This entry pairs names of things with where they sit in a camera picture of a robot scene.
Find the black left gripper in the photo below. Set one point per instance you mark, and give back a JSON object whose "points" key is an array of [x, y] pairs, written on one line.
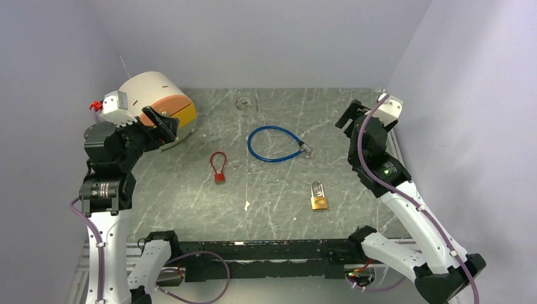
{"points": [[163, 132]]}

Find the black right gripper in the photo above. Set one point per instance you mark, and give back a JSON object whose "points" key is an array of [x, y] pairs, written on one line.
{"points": [[356, 109]]}

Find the red cable padlock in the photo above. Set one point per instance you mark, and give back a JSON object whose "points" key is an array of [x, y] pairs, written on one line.
{"points": [[219, 173]]}

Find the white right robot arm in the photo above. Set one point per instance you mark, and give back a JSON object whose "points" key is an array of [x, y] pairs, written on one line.
{"points": [[441, 268]]}

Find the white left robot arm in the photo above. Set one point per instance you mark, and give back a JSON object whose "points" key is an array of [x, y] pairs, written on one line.
{"points": [[106, 199]]}

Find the white cylinder with coloured lid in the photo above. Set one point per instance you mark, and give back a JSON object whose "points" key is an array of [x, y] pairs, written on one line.
{"points": [[155, 89]]}

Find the brass padlock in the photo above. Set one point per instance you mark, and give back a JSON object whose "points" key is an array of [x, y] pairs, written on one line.
{"points": [[318, 199]]}

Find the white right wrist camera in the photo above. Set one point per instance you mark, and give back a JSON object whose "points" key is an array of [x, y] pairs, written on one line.
{"points": [[390, 110]]}

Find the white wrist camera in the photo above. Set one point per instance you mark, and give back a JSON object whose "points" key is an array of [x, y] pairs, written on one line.
{"points": [[115, 109], [390, 110]]}

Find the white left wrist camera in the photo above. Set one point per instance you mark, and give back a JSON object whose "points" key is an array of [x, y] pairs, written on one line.
{"points": [[115, 109]]}

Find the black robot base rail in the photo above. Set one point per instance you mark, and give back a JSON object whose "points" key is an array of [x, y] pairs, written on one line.
{"points": [[327, 258]]}

